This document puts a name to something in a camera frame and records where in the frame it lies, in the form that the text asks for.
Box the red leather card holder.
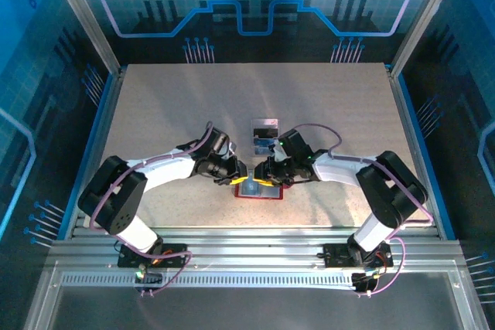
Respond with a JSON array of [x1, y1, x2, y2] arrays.
[[234, 182, 285, 202]]

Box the black card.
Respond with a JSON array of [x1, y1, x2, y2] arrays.
[[251, 119, 280, 138]]

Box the clear acrylic card stand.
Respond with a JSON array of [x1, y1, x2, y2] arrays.
[[250, 117, 280, 158]]

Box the aluminium extrusion mounting rails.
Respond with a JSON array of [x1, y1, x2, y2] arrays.
[[46, 227, 465, 269]]

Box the small black connector box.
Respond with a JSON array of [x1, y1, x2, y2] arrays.
[[134, 270, 163, 287], [350, 271, 378, 293]]

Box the grey metal panel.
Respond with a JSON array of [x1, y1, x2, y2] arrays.
[[22, 264, 490, 330]]

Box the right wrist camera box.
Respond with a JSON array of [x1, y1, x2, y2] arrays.
[[272, 128, 315, 162]]

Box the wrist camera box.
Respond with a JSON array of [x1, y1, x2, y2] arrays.
[[272, 128, 315, 162], [207, 127, 237, 159]]

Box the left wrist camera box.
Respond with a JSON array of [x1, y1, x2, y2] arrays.
[[207, 127, 237, 159]]

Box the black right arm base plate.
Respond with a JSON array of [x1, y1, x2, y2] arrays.
[[323, 243, 394, 268]]

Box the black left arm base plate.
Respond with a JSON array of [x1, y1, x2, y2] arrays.
[[117, 243, 189, 268]]

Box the slotted grey cable duct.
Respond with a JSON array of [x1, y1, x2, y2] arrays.
[[60, 274, 359, 288]]

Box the aluminium table side rail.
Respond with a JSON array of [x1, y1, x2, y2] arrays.
[[71, 66, 128, 230], [386, 63, 446, 240]]

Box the aluminium frame post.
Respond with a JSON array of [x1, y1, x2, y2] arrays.
[[43, 0, 123, 76], [389, 0, 468, 78]]

